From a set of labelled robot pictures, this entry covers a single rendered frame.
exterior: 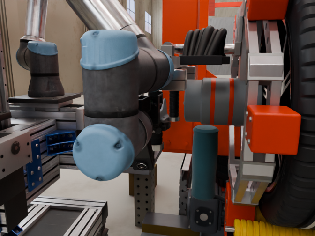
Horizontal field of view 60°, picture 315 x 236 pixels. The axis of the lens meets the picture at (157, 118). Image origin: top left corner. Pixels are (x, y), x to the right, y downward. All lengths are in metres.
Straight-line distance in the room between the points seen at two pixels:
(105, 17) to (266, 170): 0.43
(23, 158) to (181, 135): 0.75
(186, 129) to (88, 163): 1.00
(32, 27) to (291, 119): 1.17
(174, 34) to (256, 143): 0.89
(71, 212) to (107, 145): 1.21
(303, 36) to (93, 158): 0.42
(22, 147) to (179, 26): 0.83
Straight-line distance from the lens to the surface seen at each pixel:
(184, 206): 1.59
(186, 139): 1.33
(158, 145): 0.68
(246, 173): 0.60
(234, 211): 0.88
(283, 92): 0.75
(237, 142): 1.34
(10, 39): 5.25
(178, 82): 0.64
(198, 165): 0.97
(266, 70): 0.56
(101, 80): 0.35
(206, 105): 0.76
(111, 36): 0.35
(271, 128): 0.49
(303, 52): 0.56
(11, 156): 0.80
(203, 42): 0.63
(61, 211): 1.56
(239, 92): 0.77
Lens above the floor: 0.97
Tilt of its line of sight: 12 degrees down
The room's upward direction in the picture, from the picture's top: straight up
